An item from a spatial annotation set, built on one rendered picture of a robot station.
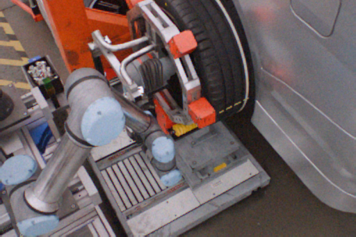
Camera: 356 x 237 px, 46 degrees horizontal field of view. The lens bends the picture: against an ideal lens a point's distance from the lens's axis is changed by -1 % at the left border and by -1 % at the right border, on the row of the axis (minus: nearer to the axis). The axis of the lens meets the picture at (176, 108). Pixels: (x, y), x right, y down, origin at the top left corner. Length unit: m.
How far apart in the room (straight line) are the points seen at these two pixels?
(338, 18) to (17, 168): 1.02
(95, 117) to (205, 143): 1.34
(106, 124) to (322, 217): 1.63
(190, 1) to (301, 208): 1.34
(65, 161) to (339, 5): 0.81
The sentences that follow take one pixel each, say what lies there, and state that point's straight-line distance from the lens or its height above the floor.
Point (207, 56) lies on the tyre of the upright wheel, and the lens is 1.56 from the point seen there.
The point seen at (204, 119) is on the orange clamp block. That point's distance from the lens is 1.61.
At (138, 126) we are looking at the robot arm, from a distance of 1.40.
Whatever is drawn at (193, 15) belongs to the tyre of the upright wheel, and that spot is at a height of 1.16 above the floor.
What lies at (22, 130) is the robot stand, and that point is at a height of 0.71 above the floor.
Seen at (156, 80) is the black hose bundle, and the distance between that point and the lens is 1.57.
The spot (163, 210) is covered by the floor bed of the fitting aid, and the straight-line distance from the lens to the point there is 2.30.
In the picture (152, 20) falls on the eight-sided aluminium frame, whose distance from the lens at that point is 1.64.
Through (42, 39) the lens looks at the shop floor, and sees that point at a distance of 3.44.
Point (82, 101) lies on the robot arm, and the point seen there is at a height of 1.35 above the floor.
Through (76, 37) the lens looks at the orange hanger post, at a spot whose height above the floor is 0.80.
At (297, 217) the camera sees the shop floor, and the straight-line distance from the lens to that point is 2.42.
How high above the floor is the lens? 2.16
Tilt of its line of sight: 52 degrees down
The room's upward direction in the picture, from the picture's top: 4 degrees counter-clockwise
